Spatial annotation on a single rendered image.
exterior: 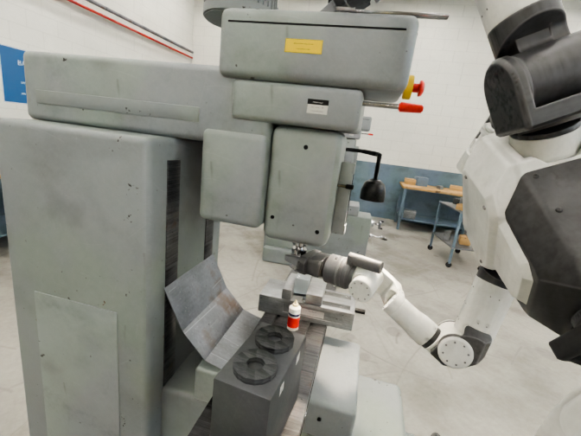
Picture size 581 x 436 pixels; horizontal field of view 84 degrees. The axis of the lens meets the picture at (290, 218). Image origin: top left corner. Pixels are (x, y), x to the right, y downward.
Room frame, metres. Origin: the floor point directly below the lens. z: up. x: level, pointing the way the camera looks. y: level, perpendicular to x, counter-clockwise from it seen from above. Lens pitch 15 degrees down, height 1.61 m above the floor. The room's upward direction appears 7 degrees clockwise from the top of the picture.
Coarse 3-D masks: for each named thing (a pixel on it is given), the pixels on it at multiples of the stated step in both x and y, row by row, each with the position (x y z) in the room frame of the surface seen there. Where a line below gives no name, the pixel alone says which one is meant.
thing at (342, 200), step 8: (344, 168) 0.92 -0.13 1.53; (352, 168) 0.91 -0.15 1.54; (344, 176) 0.92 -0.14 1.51; (352, 176) 0.92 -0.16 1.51; (352, 184) 0.93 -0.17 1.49; (344, 192) 0.92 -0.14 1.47; (336, 200) 0.92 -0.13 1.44; (344, 200) 0.92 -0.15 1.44; (336, 208) 0.92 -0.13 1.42; (344, 208) 0.91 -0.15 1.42; (336, 216) 0.92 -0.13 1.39; (344, 216) 0.91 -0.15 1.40; (336, 224) 0.92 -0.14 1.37; (344, 224) 0.92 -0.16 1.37; (336, 232) 0.92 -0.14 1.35; (344, 232) 0.91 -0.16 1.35
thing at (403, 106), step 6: (366, 102) 0.83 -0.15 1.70; (372, 102) 0.83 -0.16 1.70; (378, 102) 0.82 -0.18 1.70; (402, 102) 0.81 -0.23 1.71; (390, 108) 0.82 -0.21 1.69; (396, 108) 0.81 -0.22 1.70; (402, 108) 0.81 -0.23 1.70; (408, 108) 0.80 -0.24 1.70; (414, 108) 0.80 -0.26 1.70; (420, 108) 0.80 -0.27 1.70
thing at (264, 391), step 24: (264, 336) 0.65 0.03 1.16; (288, 336) 0.66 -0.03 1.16; (240, 360) 0.56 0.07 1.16; (264, 360) 0.57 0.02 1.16; (288, 360) 0.59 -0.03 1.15; (216, 384) 0.51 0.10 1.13; (240, 384) 0.51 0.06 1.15; (264, 384) 0.51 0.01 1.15; (288, 384) 0.58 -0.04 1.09; (216, 408) 0.51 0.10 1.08; (240, 408) 0.50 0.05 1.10; (264, 408) 0.48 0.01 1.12; (288, 408) 0.61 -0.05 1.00; (216, 432) 0.51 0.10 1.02; (240, 432) 0.50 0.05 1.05; (264, 432) 0.48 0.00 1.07
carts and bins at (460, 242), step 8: (456, 200) 5.04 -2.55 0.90; (456, 208) 4.60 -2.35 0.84; (432, 232) 5.18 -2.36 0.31; (448, 232) 4.84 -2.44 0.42; (456, 232) 4.43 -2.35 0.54; (432, 240) 5.18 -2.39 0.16; (448, 240) 4.75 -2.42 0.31; (456, 240) 4.81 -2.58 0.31; (464, 240) 4.61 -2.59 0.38; (456, 248) 4.42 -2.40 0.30; (464, 248) 4.44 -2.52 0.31; (472, 248) 4.48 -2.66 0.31; (448, 264) 4.43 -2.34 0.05
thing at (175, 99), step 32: (32, 64) 1.03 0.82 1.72; (64, 64) 1.00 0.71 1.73; (96, 64) 0.98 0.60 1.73; (128, 64) 0.96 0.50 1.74; (160, 64) 0.94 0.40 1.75; (192, 64) 0.93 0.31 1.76; (32, 96) 1.03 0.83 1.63; (64, 96) 1.00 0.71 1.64; (96, 96) 0.98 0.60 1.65; (128, 96) 0.96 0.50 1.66; (160, 96) 0.94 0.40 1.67; (192, 96) 0.92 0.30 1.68; (224, 96) 0.90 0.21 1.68; (128, 128) 0.96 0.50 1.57; (160, 128) 0.94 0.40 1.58; (192, 128) 0.92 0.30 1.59; (224, 128) 0.90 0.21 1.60; (256, 128) 0.88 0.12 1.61
